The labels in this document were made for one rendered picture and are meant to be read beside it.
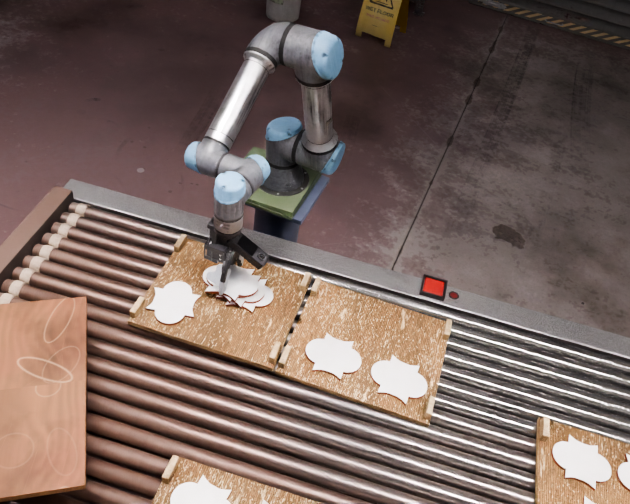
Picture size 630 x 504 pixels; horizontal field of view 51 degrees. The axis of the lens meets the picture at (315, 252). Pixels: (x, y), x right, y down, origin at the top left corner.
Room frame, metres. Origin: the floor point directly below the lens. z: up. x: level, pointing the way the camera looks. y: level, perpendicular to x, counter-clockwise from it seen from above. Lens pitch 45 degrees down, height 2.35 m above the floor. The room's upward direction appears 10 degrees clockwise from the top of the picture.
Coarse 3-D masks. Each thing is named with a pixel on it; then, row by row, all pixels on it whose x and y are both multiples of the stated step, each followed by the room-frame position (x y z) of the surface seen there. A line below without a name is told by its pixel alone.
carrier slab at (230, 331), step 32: (192, 256) 1.32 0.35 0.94; (192, 288) 1.20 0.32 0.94; (288, 288) 1.26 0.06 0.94; (128, 320) 1.05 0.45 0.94; (192, 320) 1.09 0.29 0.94; (224, 320) 1.11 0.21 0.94; (256, 320) 1.13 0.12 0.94; (288, 320) 1.15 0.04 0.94; (224, 352) 1.00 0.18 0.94; (256, 352) 1.02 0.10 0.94
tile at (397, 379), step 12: (396, 360) 1.07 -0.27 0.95; (372, 372) 1.02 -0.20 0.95; (384, 372) 1.02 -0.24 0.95; (396, 372) 1.03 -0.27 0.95; (408, 372) 1.04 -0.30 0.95; (384, 384) 0.99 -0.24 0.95; (396, 384) 0.99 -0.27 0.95; (408, 384) 1.00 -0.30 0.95; (420, 384) 1.01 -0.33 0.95; (396, 396) 0.96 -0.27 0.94; (408, 396) 0.96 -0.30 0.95; (420, 396) 0.97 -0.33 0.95
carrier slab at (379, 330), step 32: (320, 288) 1.28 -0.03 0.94; (320, 320) 1.17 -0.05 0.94; (352, 320) 1.19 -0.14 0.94; (384, 320) 1.21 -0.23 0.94; (416, 320) 1.23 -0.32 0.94; (384, 352) 1.10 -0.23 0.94; (416, 352) 1.12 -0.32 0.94; (320, 384) 0.96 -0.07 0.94; (352, 384) 0.98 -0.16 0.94; (416, 416) 0.92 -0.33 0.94
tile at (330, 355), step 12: (312, 348) 1.06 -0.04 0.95; (324, 348) 1.07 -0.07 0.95; (336, 348) 1.07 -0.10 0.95; (348, 348) 1.08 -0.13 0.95; (312, 360) 1.02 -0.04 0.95; (324, 360) 1.03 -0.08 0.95; (336, 360) 1.03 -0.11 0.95; (348, 360) 1.04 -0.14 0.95; (360, 360) 1.05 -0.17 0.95; (336, 372) 1.00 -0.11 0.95; (348, 372) 1.00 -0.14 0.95
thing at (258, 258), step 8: (232, 240) 1.20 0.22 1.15; (240, 240) 1.22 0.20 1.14; (248, 240) 1.23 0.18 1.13; (232, 248) 1.20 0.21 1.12; (240, 248) 1.20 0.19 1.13; (248, 248) 1.21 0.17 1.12; (256, 248) 1.22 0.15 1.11; (248, 256) 1.19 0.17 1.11; (256, 256) 1.20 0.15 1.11; (264, 256) 1.21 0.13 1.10; (256, 264) 1.18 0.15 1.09; (264, 264) 1.19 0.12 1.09
